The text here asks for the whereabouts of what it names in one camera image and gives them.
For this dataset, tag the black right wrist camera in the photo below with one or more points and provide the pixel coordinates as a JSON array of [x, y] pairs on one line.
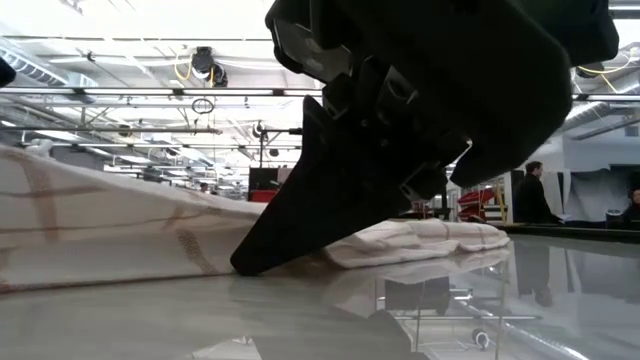
[[310, 45]]

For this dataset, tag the person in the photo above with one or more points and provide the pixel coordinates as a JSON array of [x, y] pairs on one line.
[[632, 210], [532, 197], [203, 187]]

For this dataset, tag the small black monitor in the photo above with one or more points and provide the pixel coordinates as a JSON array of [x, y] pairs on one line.
[[260, 179]]

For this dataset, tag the red plastic bin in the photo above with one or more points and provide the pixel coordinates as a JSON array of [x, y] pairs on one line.
[[262, 196]]

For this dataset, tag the black metal rack frame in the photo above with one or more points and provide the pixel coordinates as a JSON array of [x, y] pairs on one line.
[[280, 131]]

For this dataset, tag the red cart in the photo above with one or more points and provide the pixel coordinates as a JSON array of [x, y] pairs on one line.
[[475, 200]]

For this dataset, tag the white red-checked towel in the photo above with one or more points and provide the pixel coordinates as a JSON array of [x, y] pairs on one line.
[[125, 225]]

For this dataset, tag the long overhead light bar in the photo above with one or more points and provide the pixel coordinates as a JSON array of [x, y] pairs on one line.
[[150, 92]]

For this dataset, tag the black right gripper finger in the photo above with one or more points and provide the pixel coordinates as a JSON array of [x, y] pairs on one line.
[[310, 220], [520, 140]]

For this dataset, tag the white curtain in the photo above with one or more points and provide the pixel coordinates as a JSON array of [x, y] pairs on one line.
[[595, 195]]

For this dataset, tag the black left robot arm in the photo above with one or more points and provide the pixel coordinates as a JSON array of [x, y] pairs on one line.
[[5, 72]]

